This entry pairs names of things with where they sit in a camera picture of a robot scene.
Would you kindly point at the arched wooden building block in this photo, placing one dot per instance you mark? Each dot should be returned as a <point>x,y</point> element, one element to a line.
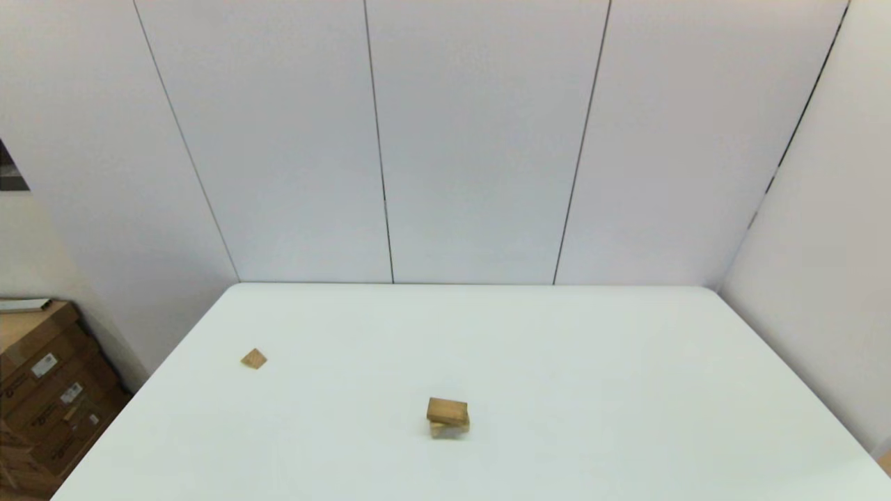
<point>438,431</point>

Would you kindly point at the rectangular wooden building block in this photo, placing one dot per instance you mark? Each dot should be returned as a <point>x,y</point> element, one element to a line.
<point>449,410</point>

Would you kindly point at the brown cardboard box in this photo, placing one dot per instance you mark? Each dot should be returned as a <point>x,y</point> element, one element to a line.
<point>17,473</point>
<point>24,327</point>
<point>83,403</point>

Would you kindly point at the triangular wooden building block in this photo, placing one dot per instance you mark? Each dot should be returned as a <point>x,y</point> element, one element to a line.
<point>254,359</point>

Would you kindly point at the flat white board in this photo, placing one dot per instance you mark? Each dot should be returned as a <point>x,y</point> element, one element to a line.
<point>24,304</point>

